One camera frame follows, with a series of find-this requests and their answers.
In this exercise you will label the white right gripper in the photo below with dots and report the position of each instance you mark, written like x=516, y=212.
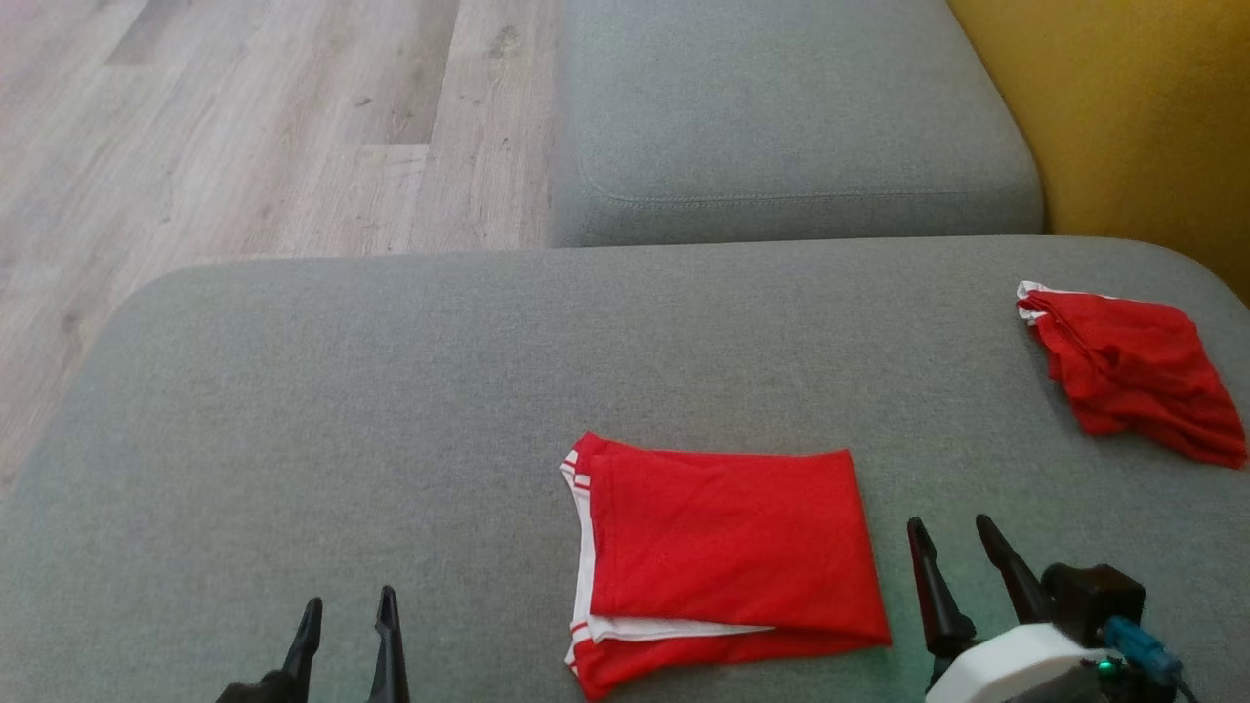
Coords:
x=1016, y=669

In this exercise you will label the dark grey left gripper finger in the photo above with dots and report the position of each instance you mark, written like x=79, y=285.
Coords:
x=389, y=654
x=303, y=654

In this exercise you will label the red jersey with white sleeves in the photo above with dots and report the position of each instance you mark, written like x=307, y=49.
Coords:
x=732, y=537

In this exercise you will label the red shorts with white stripes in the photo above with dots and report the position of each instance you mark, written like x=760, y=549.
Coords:
x=1133, y=371

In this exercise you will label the grey sofa chaise cushion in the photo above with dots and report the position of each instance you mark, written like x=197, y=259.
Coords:
x=293, y=410

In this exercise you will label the yellow sofa back cushion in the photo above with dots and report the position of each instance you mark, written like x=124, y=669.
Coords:
x=1133, y=117

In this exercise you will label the grey sofa seat cushion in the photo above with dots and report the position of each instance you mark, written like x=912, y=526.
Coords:
x=781, y=107

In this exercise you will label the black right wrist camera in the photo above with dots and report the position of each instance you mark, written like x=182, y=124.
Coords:
x=1089, y=600

